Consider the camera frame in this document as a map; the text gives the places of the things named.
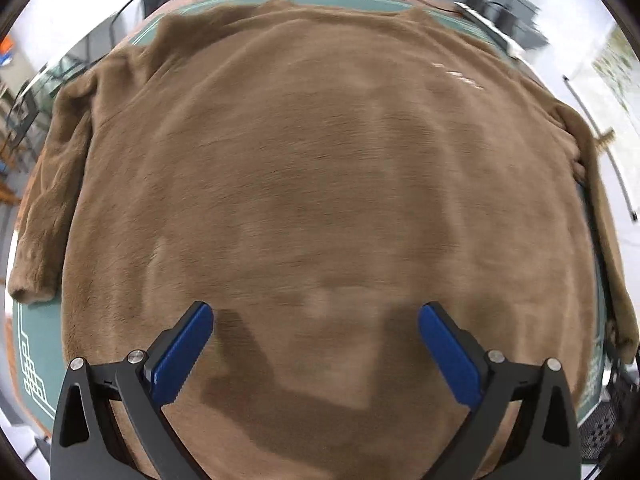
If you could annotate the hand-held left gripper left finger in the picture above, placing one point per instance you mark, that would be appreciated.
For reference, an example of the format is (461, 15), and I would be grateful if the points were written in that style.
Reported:
(182, 355)

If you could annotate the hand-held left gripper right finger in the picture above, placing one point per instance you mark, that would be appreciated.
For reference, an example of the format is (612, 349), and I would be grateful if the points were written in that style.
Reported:
(452, 355)

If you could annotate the brown fleece sweater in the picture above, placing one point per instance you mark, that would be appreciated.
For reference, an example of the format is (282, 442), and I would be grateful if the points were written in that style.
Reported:
(320, 185)

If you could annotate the green table mat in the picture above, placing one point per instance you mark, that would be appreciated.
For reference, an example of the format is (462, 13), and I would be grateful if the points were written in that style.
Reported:
(35, 340)

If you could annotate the black mesh chair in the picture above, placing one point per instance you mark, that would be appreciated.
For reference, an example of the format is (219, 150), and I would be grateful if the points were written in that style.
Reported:
(610, 420)

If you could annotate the wooden chair backrest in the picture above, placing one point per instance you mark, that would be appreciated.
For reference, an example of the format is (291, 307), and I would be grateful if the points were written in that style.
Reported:
(605, 140)

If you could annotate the hanging scroll painting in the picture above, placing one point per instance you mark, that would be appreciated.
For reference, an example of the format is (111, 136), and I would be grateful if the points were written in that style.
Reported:
(617, 75)

